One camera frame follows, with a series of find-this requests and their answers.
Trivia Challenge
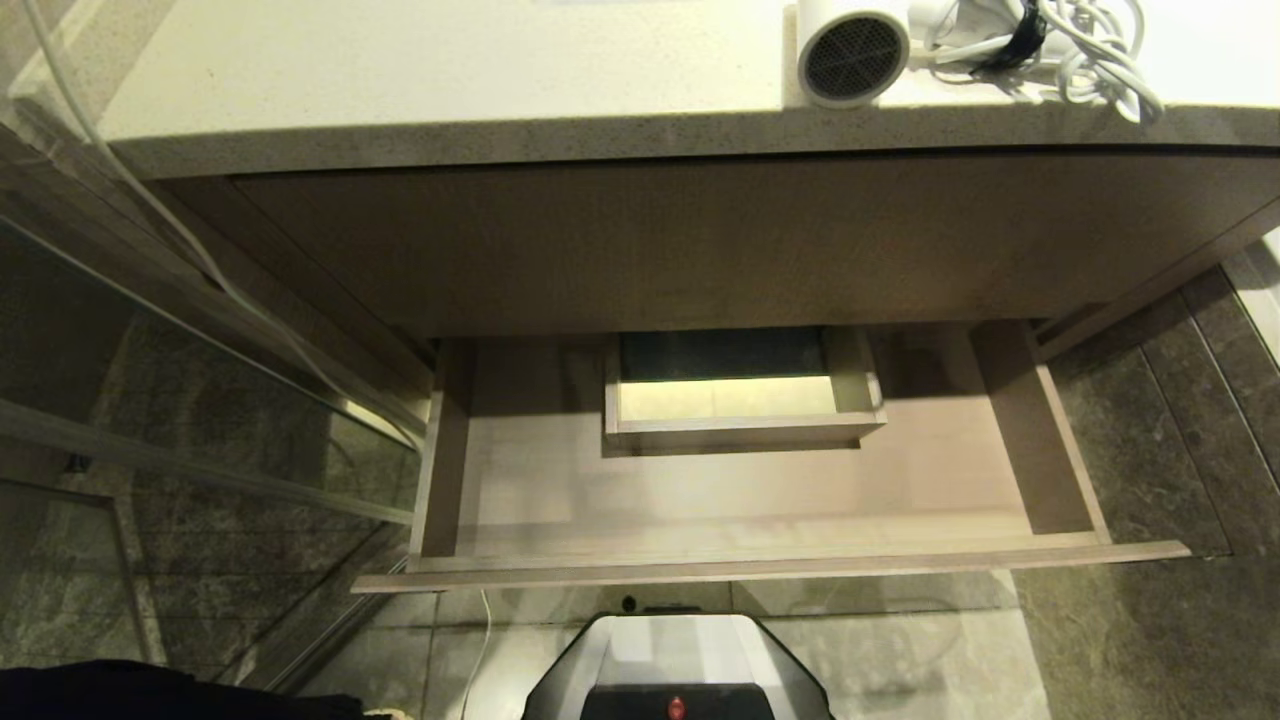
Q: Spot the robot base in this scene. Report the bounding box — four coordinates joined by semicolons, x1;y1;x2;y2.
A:
522;613;835;720

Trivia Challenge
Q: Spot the open wooden drawer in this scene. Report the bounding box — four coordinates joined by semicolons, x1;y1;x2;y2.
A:
350;321;1192;595

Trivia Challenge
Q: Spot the white hair dryer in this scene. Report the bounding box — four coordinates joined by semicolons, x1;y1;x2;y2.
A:
796;0;963;109

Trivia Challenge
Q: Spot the stone top vanity cabinet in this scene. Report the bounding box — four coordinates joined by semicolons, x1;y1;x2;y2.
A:
98;0;1280;363

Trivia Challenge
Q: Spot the glass shower partition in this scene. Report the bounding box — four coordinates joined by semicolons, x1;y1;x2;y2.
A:
0;95;433;691

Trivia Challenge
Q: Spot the dark cloth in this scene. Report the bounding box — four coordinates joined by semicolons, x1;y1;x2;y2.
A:
0;659;411;720

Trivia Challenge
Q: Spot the black cord strap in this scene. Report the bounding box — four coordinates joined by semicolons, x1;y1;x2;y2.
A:
970;0;1051;77

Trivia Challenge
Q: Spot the white hair dryer cord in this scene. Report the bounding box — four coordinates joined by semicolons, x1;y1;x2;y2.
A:
925;0;1167;125

